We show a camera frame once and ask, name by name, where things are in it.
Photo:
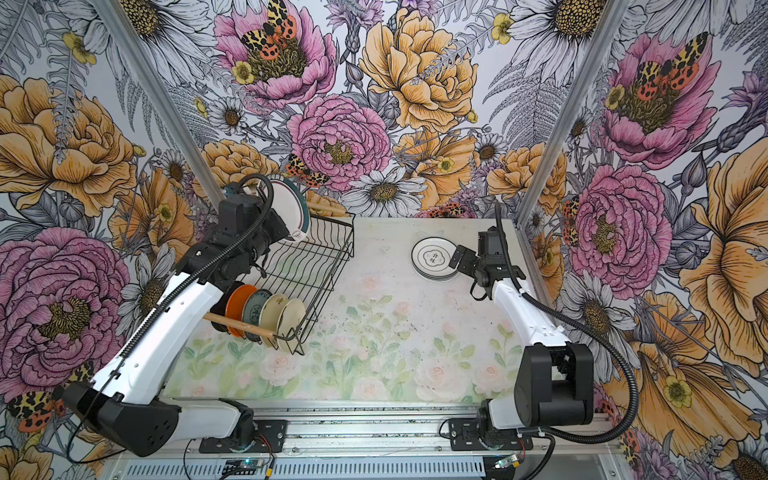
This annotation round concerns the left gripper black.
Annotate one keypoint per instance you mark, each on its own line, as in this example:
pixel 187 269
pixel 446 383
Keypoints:
pixel 280 231

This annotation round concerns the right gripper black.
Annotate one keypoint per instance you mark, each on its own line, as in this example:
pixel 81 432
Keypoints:
pixel 463 265

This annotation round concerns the white plate red green band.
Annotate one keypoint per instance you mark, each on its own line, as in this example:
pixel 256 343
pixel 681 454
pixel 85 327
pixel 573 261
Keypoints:
pixel 292 208

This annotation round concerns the black wire dish rack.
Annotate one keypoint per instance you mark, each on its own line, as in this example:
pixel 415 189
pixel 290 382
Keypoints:
pixel 307 270

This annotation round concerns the beige plate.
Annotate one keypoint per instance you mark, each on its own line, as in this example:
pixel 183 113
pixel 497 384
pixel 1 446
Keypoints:
pixel 289 325

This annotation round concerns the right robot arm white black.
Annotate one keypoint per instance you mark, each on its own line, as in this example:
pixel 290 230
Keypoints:
pixel 554 379

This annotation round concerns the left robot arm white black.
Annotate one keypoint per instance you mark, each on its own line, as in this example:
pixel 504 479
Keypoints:
pixel 122 401

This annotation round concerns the orange plate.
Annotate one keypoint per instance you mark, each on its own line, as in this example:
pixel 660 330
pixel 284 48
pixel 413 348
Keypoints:
pixel 237 301

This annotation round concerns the teal patterned plate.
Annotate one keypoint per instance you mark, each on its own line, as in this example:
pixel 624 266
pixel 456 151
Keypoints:
pixel 255 303

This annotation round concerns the black plate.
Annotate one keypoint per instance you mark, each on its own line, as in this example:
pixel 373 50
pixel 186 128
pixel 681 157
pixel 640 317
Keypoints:
pixel 220 307

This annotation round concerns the cream plate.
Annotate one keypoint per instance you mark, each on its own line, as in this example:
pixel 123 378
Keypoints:
pixel 271 312

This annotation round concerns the green circuit board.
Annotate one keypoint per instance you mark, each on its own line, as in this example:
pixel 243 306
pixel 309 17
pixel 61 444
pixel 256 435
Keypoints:
pixel 246 466

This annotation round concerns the near wooden rack handle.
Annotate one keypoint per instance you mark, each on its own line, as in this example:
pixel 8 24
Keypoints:
pixel 239 325

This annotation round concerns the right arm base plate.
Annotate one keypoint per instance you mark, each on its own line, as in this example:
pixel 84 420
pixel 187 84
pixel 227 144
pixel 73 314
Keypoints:
pixel 473 434

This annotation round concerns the aluminium rail frame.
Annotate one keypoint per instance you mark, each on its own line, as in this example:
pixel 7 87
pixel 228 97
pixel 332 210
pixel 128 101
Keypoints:
pixel 337 429

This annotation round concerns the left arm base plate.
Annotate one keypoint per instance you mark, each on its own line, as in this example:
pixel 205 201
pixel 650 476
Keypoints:
pixel 267 435

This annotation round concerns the white vented cable duct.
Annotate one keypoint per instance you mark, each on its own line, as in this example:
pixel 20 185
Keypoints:
pixel 459 467

